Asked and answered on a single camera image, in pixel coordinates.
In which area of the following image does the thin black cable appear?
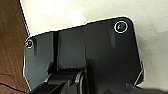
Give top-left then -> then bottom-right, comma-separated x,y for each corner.
0,81 -> 26,92

